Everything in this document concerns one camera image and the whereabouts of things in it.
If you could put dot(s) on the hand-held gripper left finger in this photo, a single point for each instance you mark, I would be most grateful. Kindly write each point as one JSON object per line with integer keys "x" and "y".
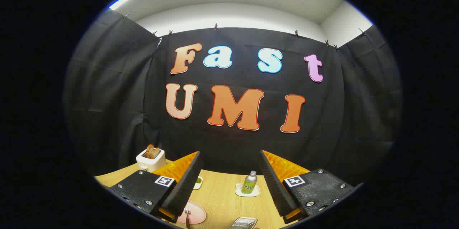
{"x": 184, "y": 186}

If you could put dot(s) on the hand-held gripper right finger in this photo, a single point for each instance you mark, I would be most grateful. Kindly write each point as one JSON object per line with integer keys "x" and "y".
{"x": 276, "y": 186}

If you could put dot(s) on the white divided dish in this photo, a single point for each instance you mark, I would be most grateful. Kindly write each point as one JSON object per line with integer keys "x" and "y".
{"x": 198, "y": 186}

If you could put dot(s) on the green silver drink bottle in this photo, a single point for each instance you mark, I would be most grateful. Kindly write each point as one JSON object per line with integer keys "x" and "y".
{"x": 249, "y": 186}

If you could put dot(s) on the pink round plate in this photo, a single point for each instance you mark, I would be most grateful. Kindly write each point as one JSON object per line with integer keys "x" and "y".
{"x": 198, "y": 213}

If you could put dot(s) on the white square coaster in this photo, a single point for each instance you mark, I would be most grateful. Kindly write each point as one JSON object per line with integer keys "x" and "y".
{"x": 239, "y": 191}

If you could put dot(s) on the cream toaster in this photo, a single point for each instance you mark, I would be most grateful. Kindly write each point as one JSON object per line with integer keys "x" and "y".
{"x": 150, "y": 163}

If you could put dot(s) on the brown toast slice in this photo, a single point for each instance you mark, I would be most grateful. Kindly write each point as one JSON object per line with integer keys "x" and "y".
{"x": 148, "y": 151}
{"x": 156, "y": 153}

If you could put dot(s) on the perforated metal tray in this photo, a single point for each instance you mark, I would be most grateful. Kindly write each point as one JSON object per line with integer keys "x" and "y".
{"x": 244, "y": 223}

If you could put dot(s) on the ceiling light strip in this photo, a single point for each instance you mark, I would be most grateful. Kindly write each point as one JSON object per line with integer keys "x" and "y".
{"x": 123, "y": 0}

